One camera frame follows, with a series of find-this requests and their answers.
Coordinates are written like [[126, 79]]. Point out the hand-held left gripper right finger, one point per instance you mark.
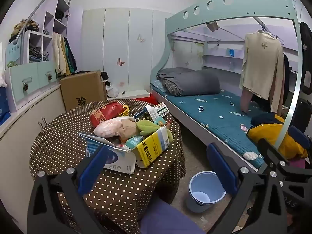
[[220, 167]]

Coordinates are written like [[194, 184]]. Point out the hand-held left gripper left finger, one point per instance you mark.
[[93, 173]]

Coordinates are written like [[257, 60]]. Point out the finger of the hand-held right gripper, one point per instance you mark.
[[300, 137], [270, 151]]

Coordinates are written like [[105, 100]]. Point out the light blue plastic bin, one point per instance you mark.
[[202, 187]]

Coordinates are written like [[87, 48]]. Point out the white blue carton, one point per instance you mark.
[[119, 160]]

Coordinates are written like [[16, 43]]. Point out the pink plastic bag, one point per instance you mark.
[[109, 128]]

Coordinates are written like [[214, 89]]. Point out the large teal tissue packet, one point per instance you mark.
[[134, 142]]

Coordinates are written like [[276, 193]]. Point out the brown paper bag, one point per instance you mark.
[[129, 129]]

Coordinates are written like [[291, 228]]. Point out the red printed bag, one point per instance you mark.
[[104, 113]]

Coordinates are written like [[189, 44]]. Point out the yellow white carton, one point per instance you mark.
[[151, 151]]

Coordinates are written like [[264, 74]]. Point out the yellow packet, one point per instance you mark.
[[125, 111]]

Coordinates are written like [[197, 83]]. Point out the green plush item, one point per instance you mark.
[[147, 128]]

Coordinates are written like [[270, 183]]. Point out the small teal packet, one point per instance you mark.
[[159, 121]]

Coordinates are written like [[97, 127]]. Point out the yellow jacket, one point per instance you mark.
[[268, 134]]

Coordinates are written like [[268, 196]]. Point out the black case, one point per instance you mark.
[[302, 117]]

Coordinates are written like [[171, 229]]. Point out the navy garment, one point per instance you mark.
[[267, 120]]

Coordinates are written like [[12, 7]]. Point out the brown polka dot tablecloth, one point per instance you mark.
[[61, 136]]

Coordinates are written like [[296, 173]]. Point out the teal quilted bed cover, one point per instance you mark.
[[207, 112]]

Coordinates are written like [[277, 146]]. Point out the pale pink hanging garment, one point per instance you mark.
[[246, 100]]

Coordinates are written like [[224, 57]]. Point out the black hanging garment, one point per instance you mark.
[[286, 78]]

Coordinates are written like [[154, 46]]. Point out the person's purple trousers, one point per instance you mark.
[[168, 219]]

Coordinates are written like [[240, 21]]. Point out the black hanging bag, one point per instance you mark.
[[306, 58]]

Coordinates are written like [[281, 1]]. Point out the brown cardboard box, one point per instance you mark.
[[82, 90]]

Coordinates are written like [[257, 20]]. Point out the cream hanging sweater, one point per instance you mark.
[[262, 63]]

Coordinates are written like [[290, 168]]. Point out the white box with green label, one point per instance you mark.
[[158, 111]]

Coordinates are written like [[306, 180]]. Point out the white plastic bag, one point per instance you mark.
[[112, 90]]

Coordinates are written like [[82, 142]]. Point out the white low cabinet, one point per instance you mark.
[[17, 136]]

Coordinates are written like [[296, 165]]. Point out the grey folded duvet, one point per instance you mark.
[[195, 81]]

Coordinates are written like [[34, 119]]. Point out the red bench with white top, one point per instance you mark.
[[136, 93]]

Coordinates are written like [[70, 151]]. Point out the small black bag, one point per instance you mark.
[[104, 76]]

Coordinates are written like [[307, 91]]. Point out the light blue plaid pillow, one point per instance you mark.
[[158, 85]]

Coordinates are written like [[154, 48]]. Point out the metal clothes hanger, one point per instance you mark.
[[270, 33]]

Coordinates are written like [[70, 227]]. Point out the blue bag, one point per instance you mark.
[[4, 107]]

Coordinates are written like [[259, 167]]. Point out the green hanging garment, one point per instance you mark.
[[68, 63]]

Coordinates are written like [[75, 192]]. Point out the pink butterfly sticker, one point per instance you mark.
[[120, 62]]

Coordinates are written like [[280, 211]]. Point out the mint drawer cabinet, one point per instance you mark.
[[26, 78]]

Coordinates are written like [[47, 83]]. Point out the dark navy hanging jacket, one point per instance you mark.
[[72, 53]]

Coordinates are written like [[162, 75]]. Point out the cream hanging jacket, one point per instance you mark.
[[58, 53]]

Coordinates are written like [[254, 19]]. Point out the folded clothes in cubby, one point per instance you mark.
[[36, 54]]

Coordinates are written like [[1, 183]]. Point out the brown hanging cap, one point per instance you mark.
[[211, 26]]

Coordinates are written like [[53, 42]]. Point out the white wardrobe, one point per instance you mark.
[[117, 34]]

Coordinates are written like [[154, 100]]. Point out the pale butterfly sticker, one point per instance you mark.
[[141, 38]]

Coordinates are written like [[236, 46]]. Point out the white cubby shelf unit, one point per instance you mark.
[[48, 22]]

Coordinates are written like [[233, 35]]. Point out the pile of olive clothes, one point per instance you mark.
[[24, 28]]

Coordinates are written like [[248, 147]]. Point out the teal loft bed frame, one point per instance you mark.
[[219, 7]]

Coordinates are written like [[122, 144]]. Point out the grey metal rail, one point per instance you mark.
[[36, 7]]

